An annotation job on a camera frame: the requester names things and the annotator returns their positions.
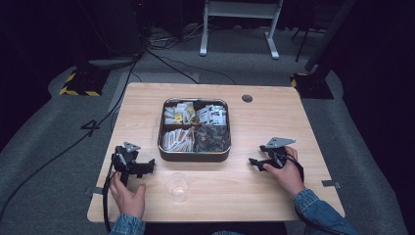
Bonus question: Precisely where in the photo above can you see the bundle of floor cables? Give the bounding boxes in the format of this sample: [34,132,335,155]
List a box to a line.
[145,23,205,52]

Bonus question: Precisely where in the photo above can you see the pile of white yellow packets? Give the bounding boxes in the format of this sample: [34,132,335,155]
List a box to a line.
[163,101,197,125]

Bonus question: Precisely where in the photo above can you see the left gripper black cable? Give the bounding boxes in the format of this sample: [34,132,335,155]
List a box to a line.
[102,156,117,235]

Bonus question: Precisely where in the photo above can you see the long black floor cable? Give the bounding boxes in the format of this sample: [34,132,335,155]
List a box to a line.
[0,53,143,224]

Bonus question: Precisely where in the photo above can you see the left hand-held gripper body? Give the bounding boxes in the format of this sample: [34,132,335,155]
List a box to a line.
[112,141,149,187]

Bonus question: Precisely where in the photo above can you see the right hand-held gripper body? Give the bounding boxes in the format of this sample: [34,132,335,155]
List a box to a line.
[259,136,297,170]

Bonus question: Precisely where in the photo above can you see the person's right hand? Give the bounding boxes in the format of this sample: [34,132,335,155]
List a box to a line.
[261,146,306,199]

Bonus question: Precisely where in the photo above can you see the yellow black striped base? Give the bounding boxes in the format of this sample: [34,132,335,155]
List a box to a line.
[58,66,112,98]
[290,70,335,100]

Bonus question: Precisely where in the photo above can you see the pile of white orange packets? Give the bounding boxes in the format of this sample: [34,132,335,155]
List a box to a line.
[161,127,196,153]

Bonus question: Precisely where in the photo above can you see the thin black floor cable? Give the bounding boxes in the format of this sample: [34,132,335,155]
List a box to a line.
[145,48,237,86]

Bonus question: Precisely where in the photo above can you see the black tripod legs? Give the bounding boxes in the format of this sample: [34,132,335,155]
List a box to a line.
[291,24,327,64]

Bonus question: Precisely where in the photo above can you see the person's leg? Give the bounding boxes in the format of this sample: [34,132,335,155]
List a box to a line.
[210,229,247,235]

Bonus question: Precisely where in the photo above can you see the grey tape strip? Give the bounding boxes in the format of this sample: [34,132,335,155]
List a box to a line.
[321,179,344,190]
[84,186,105,197]

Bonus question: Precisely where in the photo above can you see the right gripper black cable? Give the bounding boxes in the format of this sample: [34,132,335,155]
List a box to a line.
[279,151,352,235]

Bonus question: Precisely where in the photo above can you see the person's left hand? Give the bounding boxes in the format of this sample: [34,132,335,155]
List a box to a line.
[110,172,147,219]

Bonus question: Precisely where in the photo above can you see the divided metal tray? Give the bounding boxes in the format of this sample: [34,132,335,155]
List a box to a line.
[157,97,232,164]

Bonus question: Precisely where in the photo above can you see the white metal stand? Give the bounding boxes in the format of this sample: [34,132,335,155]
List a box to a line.
[199,0,285,61]

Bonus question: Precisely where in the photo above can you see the grey slanted pole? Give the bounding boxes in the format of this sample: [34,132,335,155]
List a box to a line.
[304,0,357,73]

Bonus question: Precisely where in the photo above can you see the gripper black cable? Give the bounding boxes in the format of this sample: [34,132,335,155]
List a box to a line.
[279,151,352,235]
[102,156,117,235]

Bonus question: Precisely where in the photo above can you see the clear plastic cup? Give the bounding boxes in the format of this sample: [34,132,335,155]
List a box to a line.
[163,172,190,204]

